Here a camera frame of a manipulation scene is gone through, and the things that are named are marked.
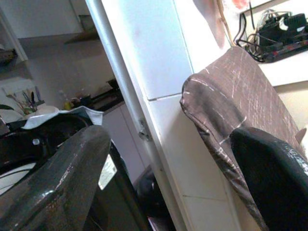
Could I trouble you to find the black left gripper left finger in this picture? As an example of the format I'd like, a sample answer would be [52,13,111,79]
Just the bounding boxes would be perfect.
[0,125,112,231]

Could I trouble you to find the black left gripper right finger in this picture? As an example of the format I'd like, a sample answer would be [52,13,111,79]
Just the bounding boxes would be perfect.
[230,127,308,231]

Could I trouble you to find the black top-load washing machine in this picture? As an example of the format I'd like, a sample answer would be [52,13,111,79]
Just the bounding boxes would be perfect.
[0,114,150,231]

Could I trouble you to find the washer label sticker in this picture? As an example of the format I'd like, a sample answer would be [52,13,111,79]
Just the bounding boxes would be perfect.
[98,154,118,191]

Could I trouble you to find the white cloth draped on washer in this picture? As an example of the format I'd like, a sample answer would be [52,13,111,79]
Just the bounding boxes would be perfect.
[24,105,104,130]

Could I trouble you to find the white kitchen base cabinet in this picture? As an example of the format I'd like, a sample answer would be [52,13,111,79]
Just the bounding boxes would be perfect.
[102,101,154,179]

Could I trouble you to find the utensil holder with utensils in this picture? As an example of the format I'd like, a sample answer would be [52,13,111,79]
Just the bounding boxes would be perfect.
[21,86,45,113]

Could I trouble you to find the metal door latch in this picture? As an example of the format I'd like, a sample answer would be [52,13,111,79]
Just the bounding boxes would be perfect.
[138,117,151,141]

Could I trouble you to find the black tray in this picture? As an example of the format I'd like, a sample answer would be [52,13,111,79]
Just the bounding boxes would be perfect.
[237,38,308,64]

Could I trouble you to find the black electronic device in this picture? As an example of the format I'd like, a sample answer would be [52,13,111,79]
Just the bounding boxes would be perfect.
[258,12,308,48]

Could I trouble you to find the pink hanging cloth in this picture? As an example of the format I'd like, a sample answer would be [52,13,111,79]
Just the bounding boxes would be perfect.
[192,0,231,50]

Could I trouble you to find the white door frame post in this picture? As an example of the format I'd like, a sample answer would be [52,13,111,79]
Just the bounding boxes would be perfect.
[85,0,193,231]

